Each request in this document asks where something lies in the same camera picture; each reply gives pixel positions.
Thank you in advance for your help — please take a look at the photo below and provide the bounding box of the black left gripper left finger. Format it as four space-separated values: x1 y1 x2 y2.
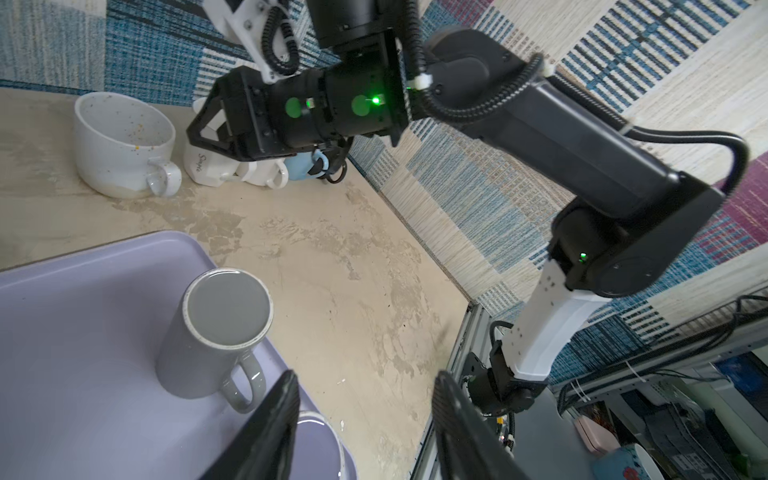
202 370 300 479

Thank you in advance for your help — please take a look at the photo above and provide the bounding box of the purple ceramic mug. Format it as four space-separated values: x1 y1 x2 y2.
289 411 348 480

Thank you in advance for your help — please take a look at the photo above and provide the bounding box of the cream speckled mug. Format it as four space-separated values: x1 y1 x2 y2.
74 92 182 199

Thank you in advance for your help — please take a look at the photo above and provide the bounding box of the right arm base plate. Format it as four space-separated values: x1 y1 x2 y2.
461 352 514 417

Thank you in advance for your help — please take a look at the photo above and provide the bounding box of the white patterned mug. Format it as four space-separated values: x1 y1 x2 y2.
183 97 242 187

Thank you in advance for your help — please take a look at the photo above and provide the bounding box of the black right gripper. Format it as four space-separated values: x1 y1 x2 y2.
186 66 288 162

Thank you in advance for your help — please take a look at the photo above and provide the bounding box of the lavender plastic tray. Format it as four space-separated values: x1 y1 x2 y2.
0 230 360 480

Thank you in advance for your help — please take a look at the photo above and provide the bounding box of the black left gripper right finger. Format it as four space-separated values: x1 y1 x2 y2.
431 370 528 480

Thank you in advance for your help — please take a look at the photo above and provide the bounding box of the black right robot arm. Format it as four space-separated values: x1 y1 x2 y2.
187 1 749 416

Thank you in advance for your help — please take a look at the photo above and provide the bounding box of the grey ceramic mug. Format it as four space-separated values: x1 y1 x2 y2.
155 268 274 414

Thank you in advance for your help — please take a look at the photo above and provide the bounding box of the light blue mug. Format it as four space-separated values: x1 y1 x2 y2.
284 150 330 181

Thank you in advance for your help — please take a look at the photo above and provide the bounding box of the black ceramic mug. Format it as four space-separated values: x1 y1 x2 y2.
322 157 348 185

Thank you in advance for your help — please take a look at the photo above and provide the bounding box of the white ceramic mug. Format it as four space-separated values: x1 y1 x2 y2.
235 158 290 190

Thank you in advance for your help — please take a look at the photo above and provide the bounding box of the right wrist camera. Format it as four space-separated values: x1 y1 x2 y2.
202 0 290 84

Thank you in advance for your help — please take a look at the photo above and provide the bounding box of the aluminium front rail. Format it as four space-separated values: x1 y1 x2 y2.
410 305 517 479

